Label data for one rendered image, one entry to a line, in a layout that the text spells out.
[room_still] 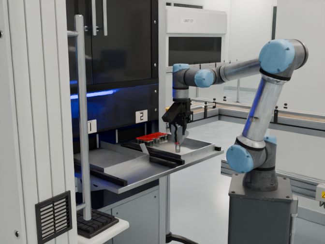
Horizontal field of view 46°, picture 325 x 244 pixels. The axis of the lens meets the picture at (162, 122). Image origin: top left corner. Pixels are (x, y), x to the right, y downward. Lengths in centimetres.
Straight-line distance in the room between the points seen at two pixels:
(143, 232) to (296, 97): 163
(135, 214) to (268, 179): 80
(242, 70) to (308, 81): 151
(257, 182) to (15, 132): 105
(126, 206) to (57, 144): 109
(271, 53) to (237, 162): 44
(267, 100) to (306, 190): 126
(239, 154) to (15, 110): 88
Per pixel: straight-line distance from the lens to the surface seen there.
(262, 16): 1070
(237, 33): 1104
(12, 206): 108
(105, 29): 176
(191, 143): 199
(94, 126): 182
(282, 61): 140
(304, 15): 315
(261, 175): 169
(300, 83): 316
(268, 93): 146
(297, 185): 265
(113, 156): 182
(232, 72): 169
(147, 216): 223
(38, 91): 100
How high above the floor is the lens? 142
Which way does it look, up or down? 12 degrees down
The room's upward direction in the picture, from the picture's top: straight up
